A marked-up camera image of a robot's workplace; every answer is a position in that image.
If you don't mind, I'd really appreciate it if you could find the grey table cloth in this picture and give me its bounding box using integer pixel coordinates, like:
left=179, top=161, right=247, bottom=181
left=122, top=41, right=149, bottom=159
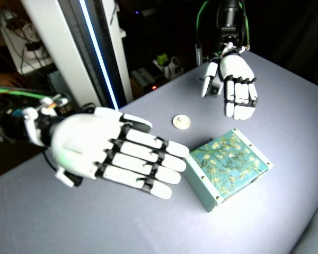
left=0, top=49, right=318, bottom=254

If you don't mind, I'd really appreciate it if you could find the black device with red light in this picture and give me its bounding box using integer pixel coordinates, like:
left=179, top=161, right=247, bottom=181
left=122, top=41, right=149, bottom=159
left=130, top=68, right=160, bottom=94

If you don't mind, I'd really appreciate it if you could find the small round cream disc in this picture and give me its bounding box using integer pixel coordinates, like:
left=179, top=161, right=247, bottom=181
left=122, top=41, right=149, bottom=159
left=172, top=114, right=192, bottom=131

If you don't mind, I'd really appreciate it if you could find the white shelf with cables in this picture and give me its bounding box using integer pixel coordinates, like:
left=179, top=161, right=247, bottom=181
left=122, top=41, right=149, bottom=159
left=0, top=14, right=56, bottom=75

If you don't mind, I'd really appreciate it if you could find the white column with blue strip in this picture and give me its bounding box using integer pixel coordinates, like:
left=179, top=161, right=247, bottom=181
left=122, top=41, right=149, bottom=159
left=20, top=0, right=135, bottom=111

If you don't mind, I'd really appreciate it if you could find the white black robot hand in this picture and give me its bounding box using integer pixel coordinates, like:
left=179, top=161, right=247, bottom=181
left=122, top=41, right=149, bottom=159
left=50, top=106, right=190, bottom=200
left=200, top=52, right=259, bottom=121

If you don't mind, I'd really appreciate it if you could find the floral teal tin box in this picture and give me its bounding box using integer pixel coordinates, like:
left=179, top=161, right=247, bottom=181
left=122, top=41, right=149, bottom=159
left=184, top=128, right=274, bottom=213

